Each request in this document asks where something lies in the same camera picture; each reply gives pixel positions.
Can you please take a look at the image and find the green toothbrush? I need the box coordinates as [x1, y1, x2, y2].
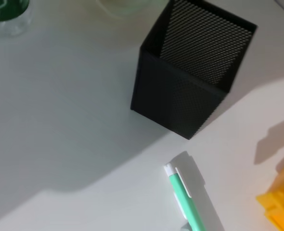
[164, 163, 207, 231]

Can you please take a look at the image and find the green glass fruit plate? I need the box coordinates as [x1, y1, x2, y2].
[96, 0, 167, 20]

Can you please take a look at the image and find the clear green-label water bottle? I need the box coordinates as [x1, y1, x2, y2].
[0, 0, 33, 37]

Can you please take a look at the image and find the black mesh pen holder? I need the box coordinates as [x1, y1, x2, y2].
[130, 0, 258, 141]

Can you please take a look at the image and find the yellow plastic bin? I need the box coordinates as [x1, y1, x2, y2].
[256, 154, 284, 231]

